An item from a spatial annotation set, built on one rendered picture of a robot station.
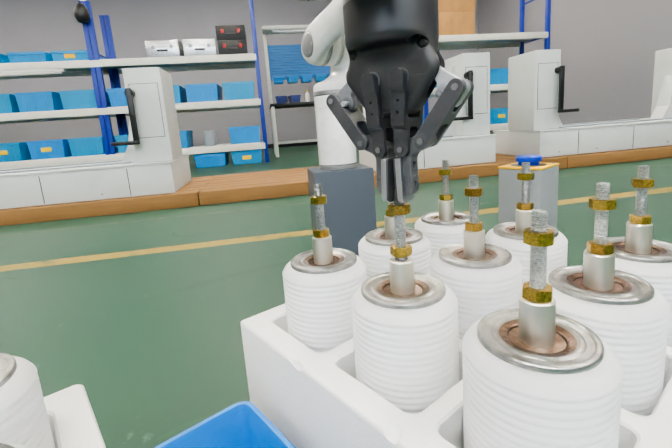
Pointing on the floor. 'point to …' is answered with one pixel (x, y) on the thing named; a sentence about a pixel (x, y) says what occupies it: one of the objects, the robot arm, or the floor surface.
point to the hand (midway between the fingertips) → (397, 178)
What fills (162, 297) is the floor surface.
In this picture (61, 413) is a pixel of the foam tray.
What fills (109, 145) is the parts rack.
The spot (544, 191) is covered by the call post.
